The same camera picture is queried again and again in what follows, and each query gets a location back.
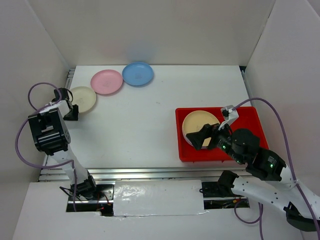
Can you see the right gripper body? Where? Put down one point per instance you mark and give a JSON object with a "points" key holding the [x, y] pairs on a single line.
{"points": [[220, 138]]}

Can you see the yellow plate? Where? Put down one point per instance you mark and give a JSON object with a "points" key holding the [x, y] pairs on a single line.
{"points": [[195, 120]]}

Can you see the cream white plate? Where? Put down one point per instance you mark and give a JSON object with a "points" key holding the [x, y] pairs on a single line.
{"points": [[84, 97]]}

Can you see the purple plate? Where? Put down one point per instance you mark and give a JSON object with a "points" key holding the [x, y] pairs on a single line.
{"points": [[187, 142]]}

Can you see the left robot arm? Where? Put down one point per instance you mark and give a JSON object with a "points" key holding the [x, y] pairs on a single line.
{"points": [[51, 136]]}

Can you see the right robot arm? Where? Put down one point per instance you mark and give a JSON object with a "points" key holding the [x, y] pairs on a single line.
{"points": [[300, 205]]}

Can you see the red plastic bin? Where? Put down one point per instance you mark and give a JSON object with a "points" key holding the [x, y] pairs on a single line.
{"points": [[248, 119]]}

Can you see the pink plate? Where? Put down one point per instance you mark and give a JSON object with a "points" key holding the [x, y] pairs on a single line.
{"points": [[106, 82]]}

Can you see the far blue plate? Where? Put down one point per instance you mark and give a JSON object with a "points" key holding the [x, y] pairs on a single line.
{"points": [[138, 74]]}

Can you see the white foam block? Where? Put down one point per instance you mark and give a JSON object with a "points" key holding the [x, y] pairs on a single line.
{"points": [[158, 198]]}

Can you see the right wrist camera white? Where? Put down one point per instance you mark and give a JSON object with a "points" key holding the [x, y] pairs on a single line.
{"points": [[230, 115]]}

